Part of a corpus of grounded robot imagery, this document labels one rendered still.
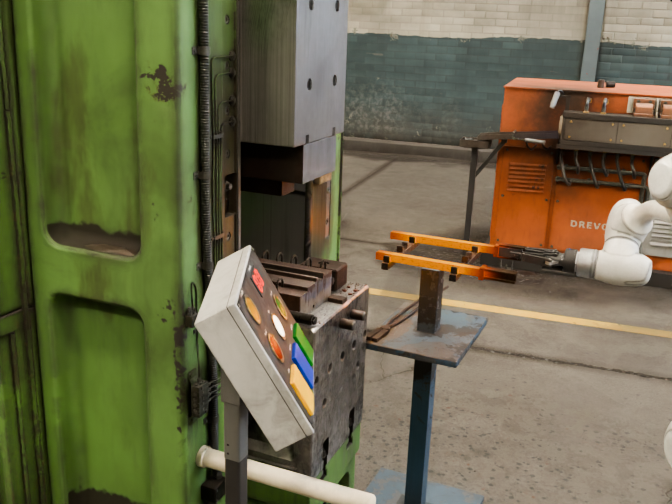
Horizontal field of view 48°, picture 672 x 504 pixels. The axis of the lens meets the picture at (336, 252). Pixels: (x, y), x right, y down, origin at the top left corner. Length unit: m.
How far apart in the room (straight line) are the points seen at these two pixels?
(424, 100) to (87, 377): 7.92
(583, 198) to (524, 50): 4.21
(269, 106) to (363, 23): 7.97
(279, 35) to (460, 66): 7.77
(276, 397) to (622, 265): 1.34
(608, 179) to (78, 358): 4.05
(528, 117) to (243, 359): 4.24
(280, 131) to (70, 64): 0.49
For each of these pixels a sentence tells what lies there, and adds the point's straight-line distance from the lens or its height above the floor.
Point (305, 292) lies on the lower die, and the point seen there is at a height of 0.98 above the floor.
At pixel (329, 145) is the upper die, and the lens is 1.98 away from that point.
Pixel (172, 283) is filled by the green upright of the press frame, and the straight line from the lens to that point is 1.72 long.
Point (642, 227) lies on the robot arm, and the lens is 2.46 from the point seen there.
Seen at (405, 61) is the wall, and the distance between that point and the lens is 9.62.
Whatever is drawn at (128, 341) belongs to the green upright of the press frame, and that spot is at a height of 0.89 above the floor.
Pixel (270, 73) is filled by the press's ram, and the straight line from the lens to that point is 1.80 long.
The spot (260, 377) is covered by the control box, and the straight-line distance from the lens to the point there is 1.33.
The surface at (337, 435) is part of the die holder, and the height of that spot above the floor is 0.52.
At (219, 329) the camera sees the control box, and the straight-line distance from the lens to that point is 1.30.
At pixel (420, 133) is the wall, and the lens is 9.65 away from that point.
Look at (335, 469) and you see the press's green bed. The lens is 2.29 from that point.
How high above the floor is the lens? 1.66
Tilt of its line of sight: 17 degrees down
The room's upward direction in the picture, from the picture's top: 2 degrees clockwise
